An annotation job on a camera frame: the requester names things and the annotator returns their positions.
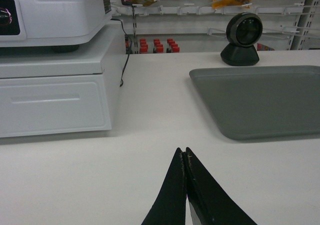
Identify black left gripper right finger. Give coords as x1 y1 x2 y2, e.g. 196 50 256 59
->
184 147 256 225

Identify black register power cable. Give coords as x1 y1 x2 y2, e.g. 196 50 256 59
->
110 17 130 88

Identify grey-green serving tray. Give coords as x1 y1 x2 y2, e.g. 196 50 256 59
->
189 65 320 140

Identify black barcode scanner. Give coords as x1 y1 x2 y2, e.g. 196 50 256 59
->
220 12 263 67

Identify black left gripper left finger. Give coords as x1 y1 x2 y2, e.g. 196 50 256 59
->
142 147 187 225

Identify white cash register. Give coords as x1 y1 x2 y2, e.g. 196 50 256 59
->
0 0 112 48

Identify white cash drawer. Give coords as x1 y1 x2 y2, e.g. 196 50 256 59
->
0 21 126 138

